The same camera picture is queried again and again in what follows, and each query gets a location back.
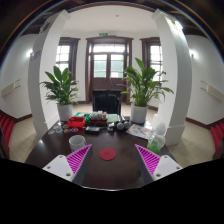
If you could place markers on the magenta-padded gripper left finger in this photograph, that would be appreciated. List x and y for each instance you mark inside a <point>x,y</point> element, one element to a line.
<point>60,166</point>

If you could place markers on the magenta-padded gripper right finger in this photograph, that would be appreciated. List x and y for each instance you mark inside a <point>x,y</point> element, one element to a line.
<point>165,166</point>

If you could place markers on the clear bottle with green drink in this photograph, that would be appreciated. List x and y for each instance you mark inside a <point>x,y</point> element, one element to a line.
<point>156,141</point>

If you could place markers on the white plastic cup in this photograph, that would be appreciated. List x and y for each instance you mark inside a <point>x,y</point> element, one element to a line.
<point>77,142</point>

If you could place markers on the white printed brochure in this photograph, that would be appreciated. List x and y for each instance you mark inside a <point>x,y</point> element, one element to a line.
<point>140,131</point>

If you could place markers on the red box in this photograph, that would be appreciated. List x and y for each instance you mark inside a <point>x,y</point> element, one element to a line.
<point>76,122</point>

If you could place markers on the small black device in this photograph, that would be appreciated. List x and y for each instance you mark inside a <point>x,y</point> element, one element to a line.
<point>92,130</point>

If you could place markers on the flat round red coaster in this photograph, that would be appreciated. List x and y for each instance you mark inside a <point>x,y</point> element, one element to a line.
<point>107,154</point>

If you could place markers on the small potted plant, white pot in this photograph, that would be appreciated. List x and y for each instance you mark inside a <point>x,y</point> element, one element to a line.
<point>65,112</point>

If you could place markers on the grey ball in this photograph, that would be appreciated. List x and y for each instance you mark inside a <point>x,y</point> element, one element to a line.
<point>127,124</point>
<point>120,126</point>

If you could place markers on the large potted plant, white pot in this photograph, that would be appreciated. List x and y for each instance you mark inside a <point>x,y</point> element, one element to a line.
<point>138,114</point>

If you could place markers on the red carpeted stairs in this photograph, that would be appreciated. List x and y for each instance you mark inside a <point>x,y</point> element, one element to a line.
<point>6,128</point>
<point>217,135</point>

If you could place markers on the box of small jars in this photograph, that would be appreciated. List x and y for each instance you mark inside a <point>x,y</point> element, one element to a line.
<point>98,117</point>

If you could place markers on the green book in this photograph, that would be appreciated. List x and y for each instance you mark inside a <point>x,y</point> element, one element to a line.
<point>112,118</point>

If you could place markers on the black chair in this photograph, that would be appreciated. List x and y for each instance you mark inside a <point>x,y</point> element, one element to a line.
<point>106,101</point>

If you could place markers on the dark wood glazed double door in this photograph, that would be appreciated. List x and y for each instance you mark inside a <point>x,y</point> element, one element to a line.
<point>100,66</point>

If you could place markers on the dark wood framed window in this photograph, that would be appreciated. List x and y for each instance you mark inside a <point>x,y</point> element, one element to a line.
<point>62,56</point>
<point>155,56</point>

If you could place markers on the green exit sign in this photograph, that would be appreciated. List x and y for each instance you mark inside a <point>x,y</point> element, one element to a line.
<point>103,33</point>

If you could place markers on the white wall lamp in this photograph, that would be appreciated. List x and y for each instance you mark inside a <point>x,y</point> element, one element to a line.
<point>30,53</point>
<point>192,54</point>

